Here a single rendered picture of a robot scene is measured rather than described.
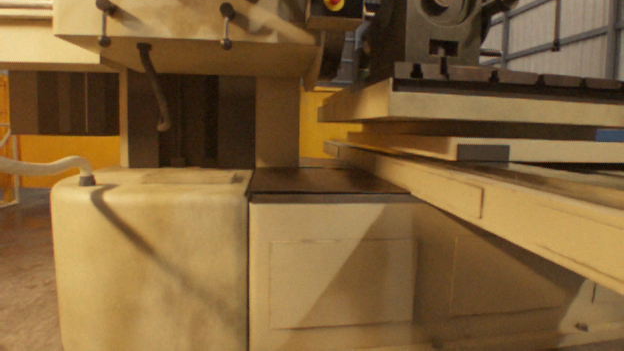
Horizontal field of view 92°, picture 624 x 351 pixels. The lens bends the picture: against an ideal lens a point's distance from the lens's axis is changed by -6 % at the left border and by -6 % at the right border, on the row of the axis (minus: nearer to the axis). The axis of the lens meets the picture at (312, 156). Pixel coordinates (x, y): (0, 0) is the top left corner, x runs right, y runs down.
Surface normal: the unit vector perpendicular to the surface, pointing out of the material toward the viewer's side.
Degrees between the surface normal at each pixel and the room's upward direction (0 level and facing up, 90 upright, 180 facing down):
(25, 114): 90
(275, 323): 90
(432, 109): 90
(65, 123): 90
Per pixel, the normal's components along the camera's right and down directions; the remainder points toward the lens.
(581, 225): -0.99, -0.01
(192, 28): 0.13, 0.09
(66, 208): -0.40, 0.07
